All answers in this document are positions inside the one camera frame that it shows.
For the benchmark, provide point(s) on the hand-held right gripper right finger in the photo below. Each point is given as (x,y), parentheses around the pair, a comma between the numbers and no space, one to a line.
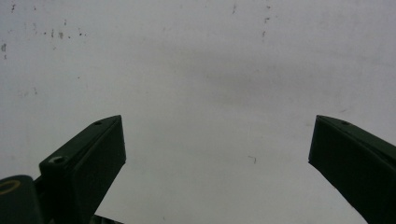
(358,161)

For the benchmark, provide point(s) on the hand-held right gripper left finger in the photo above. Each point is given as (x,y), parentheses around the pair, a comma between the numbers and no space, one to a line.
(84,168)

